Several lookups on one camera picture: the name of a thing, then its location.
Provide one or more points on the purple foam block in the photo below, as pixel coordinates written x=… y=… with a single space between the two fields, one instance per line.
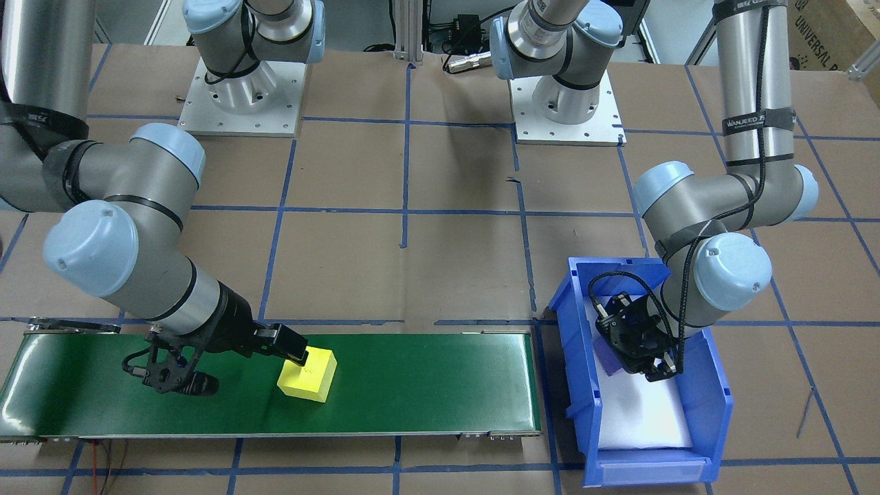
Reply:
x=608 y=357

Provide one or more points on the yellow foam block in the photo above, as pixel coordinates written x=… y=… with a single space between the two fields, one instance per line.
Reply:
x=306 y=385

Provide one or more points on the blue plastic storage bin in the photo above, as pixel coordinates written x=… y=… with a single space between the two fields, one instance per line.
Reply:
x=708 y=385

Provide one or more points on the white foam pad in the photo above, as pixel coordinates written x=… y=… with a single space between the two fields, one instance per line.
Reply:
x=646 y=412

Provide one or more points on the green conveyor belt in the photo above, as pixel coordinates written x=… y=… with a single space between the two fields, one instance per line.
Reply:
x=412 y=385

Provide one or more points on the silver cylindrical connector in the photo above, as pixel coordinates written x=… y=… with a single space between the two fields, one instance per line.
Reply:
x=467 y=62

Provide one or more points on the black electronics box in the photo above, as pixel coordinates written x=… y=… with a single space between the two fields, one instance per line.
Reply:
x=466 y=27

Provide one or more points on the brown cardboard box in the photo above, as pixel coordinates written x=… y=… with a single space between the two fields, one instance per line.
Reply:
x=839 y=34

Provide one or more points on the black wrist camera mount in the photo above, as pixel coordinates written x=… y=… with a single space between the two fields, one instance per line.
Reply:
x=168 y=378

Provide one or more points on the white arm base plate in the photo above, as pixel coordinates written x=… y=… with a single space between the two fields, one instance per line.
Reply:
x=598 y=134
x=206 y=127

